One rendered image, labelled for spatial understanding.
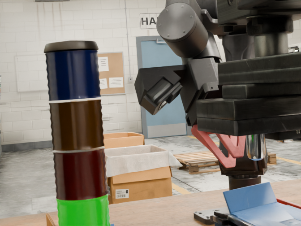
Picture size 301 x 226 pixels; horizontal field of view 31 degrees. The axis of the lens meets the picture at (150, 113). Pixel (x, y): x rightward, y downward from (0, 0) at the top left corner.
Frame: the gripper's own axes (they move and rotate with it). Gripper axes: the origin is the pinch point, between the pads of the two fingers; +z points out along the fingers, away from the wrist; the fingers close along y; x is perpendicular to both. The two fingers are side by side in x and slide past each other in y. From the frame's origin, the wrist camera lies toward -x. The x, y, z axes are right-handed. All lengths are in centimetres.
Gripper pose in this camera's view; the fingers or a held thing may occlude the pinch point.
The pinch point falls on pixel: (232, 157)
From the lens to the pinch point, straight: 75.1
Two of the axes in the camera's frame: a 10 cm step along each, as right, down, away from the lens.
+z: 2.2, 8.7, -4.4
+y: 1.9, -4.8, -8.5
